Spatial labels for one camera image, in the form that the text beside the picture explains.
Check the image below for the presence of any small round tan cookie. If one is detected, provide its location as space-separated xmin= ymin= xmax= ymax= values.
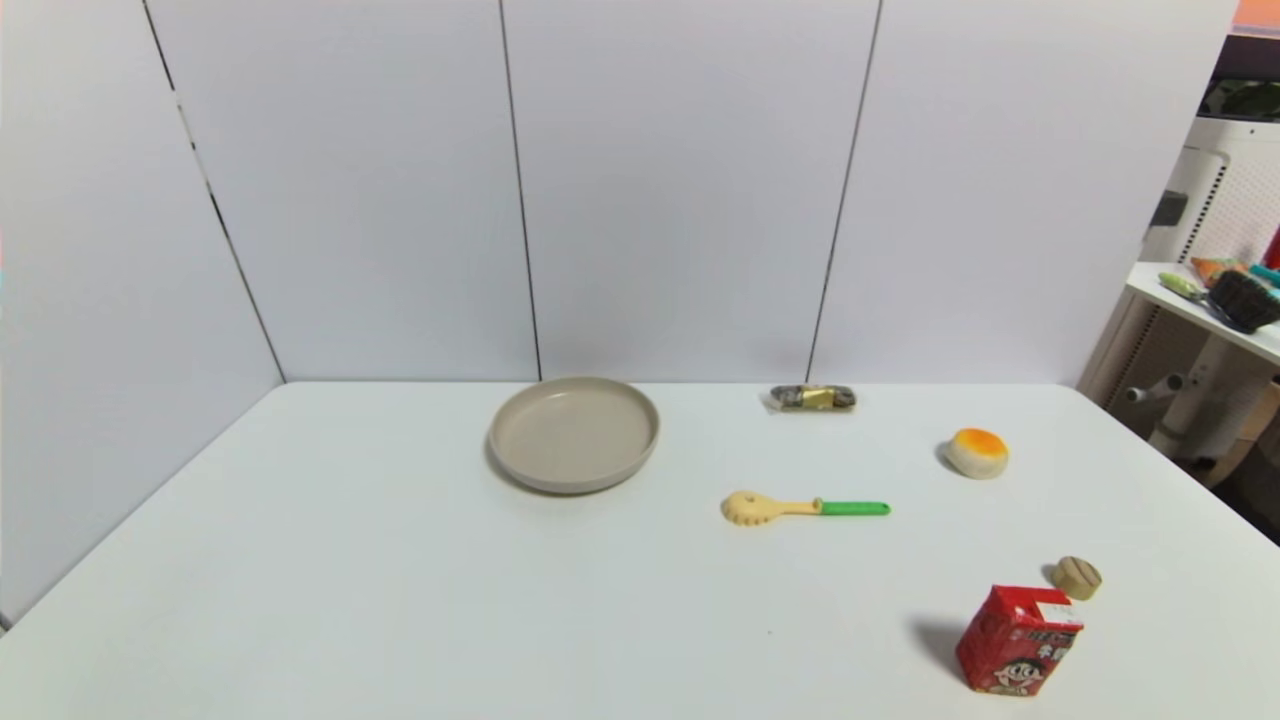
xmin=1052 ymin=556 xmax=1103 ymax=602

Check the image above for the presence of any beige round plate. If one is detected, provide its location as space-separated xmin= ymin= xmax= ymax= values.
xmin=487 ymin=376 xmax=662 ymax=496

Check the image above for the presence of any yellow pasta spoon green handle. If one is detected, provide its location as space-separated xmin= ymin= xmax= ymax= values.
xmin=721 ymin=490 xmax=892 ymax=528

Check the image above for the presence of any white bun with orange top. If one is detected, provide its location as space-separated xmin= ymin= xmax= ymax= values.
xmin=944 ymin=427 xmax=1011 ymax=481

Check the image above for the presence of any white side table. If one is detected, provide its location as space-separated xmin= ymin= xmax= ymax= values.
xmin=1080 ymin=262 xmax=1280 ymax=491

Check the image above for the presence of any red milk carton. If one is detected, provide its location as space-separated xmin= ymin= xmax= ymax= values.
xmin=954 ymin=585 xmax=1086 ymax=698

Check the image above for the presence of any clear wrapped snack packet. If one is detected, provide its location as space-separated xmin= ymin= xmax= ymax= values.
xmin=768 ymin=384 xmax=858 ymax=413

